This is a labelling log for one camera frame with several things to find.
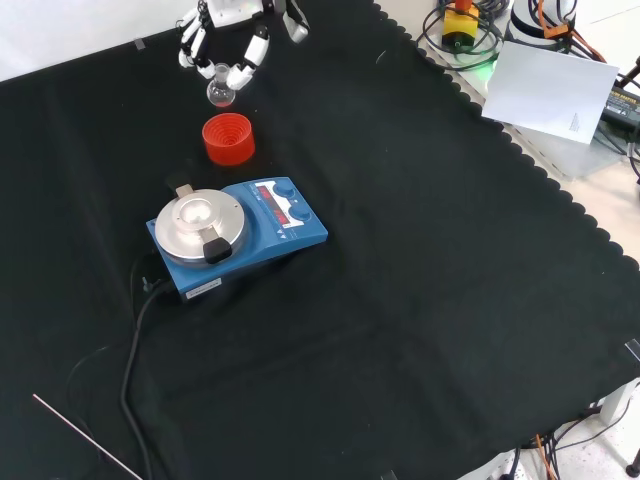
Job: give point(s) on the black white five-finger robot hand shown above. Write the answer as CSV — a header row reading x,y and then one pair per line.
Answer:
x,y
256,49

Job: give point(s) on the clear glass round-bottom flask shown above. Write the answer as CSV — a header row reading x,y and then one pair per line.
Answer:
x,y
220,93

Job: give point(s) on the blue heater with steel plate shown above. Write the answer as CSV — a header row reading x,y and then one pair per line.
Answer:
x,y
260,235

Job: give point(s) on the clear cloth clip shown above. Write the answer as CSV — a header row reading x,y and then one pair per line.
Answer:
x,y
140,44
633,349

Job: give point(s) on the yellow stop button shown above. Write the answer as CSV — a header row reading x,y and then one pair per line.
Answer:
x,y
460,25

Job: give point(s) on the pale board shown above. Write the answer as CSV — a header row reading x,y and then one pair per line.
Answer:
x,y
547,90

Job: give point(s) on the black bench cloth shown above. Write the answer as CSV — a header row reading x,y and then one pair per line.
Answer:
x,y
400,310

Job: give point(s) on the black power supply box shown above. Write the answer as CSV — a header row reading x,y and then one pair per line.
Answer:
x,y
622,107

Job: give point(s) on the white table leg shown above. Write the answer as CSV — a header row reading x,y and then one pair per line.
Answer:
x,y
617,402

